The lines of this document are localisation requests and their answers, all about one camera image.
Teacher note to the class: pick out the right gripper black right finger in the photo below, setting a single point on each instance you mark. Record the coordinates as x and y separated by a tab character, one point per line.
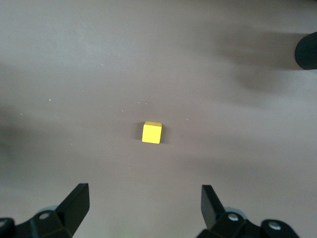
210	208

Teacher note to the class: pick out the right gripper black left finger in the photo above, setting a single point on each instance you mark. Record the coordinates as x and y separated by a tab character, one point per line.
74	205

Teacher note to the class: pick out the black ribbed cylinder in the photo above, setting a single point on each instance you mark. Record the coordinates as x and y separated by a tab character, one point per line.
308	52

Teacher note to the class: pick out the brown paper table cover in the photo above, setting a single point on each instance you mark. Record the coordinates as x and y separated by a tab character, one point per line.
99	74

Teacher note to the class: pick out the yellow block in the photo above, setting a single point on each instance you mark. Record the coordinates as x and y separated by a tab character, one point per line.
151	134

